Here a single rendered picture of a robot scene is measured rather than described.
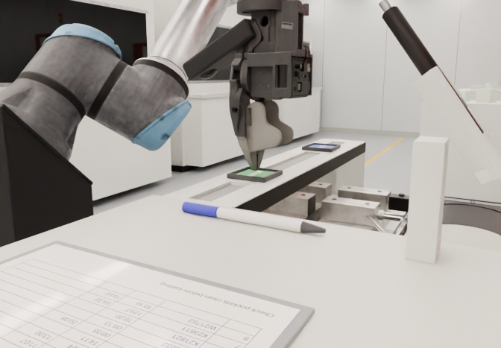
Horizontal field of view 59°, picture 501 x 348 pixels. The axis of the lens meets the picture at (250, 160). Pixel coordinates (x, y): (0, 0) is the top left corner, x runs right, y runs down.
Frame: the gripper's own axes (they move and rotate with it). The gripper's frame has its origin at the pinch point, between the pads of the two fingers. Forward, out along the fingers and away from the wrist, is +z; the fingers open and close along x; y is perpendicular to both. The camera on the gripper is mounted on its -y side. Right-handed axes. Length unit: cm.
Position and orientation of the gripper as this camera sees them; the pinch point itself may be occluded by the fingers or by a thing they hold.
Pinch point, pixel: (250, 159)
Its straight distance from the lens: 58.9
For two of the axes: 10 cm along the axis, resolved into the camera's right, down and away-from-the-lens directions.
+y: 8.8, 0.9, -4.7
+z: 0.0, 9.8, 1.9
